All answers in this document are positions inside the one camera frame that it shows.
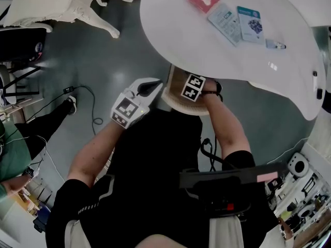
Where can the person's right forearm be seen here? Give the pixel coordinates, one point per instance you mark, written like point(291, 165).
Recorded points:
point(227, 128)

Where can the white marker pen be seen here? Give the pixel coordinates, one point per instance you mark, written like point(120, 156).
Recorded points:
point(317, 85)

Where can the black bag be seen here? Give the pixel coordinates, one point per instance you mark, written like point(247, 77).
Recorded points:
point(20, 44)

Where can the white instant camera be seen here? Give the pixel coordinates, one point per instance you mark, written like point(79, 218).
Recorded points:
point(298, 164)

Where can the black power adapter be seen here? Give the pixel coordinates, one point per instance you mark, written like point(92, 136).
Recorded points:
point(68, 89)

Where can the grey packet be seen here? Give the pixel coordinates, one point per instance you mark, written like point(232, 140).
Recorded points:
point(223, 24)

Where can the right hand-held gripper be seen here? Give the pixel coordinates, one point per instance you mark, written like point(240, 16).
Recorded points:
point(193, 87)

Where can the cluttered white shelf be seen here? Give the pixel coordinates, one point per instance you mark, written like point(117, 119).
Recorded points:
point(305, 200)

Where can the black chest-mounted device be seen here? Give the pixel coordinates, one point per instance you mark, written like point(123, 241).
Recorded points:
point(222, 179)

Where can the white ornate chair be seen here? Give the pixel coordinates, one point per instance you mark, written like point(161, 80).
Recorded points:
point(51, 1)

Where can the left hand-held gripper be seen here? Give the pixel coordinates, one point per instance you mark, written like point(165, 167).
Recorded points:
point(129, 108)

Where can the person's black shirt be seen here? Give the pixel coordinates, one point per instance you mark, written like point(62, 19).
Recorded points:
point(150, 177)

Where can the white table top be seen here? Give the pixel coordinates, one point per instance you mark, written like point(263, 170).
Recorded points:
point(186, 35)

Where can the person's left forearm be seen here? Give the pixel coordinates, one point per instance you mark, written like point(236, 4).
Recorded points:
point(95, 151)

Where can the small pale blue tube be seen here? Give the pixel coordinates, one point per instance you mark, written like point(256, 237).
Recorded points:
point(274, 44)

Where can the blue and white packet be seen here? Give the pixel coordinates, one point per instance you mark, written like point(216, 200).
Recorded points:
point(250, 24)

